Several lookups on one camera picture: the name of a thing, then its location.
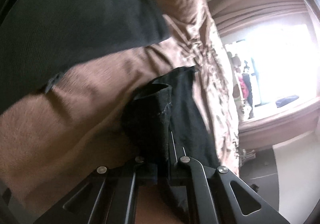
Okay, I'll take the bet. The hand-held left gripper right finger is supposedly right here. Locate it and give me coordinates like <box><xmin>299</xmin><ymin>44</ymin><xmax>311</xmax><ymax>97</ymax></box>
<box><xmin>169</xmin><ymin>155</ymin><xmax>290</xmax><ymax>224</ymax></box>

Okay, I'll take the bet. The brown blanket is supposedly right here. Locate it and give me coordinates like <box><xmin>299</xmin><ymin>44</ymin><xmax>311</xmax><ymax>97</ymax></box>
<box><xmin>0</xmin><ymin>0</ymin><xmax>240</xmax><ymax>224</ymax></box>

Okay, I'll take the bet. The beige plush toy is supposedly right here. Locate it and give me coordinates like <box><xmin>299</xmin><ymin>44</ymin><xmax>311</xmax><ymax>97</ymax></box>
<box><xmin>226</xmin><ymin>51</ymin><xmax>243</xmax><ymax>72</ymax></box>

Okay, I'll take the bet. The pink cloth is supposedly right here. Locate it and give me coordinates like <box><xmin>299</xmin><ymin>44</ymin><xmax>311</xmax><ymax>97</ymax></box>
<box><xmin>237</xmin><ymin>76</ymin><xmax>249</xmax><ymax>98</ymax></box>

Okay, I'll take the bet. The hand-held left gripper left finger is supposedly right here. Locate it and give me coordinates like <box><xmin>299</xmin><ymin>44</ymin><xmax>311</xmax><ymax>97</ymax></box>
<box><xmin>32</xmin><ymin>156</ymin><xmax>158</xmax><ymax>224</ymax></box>

